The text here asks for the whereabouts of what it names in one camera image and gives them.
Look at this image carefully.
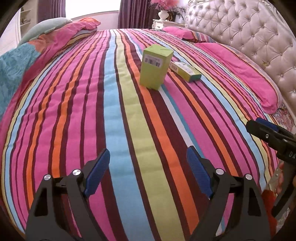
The pink pillow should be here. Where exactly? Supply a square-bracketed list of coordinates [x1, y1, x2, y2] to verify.
[162, 27, 215, 43]
[195, 42, 282, 114]

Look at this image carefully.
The white ornate nightstand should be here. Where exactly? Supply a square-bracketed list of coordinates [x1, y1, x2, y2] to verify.
[152, 19, 185, 30]

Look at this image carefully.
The flat green yellow box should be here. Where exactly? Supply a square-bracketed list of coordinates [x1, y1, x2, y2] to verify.
[170, 61, 202, 83]

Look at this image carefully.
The tufted beige headboard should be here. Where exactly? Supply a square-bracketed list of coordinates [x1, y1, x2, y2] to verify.
[185, 0, 295, 114]

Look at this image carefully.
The pink pillow near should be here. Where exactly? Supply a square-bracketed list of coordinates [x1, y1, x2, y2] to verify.
[195, 42, 282, 114]

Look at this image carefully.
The striped colourful bed sheet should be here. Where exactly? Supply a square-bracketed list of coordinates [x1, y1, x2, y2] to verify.
[1, 29, 278, 240]

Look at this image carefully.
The tall green barcode box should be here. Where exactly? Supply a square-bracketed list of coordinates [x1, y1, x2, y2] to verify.
[139, 44, 174, 90]

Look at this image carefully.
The right hand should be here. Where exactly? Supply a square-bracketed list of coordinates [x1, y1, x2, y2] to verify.
[275, 162, 285, 195]

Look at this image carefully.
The pink pillow far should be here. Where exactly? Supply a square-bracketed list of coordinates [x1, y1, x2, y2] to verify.
[162, 27, 215, 43]

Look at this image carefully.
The white vase with flowers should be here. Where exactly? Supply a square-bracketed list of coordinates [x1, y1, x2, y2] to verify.
[150, 0, 186, 21]

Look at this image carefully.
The folded colourful duvet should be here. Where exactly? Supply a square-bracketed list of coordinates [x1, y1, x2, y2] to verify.
[1, 17, 101, 116]

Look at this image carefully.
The red sleeve forearm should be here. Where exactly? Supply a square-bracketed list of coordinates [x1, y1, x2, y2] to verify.
[261, 190, 278, 240]

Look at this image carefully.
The purple curtain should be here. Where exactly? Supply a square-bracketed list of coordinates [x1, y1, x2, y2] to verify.
[37, 1, 156, 29]

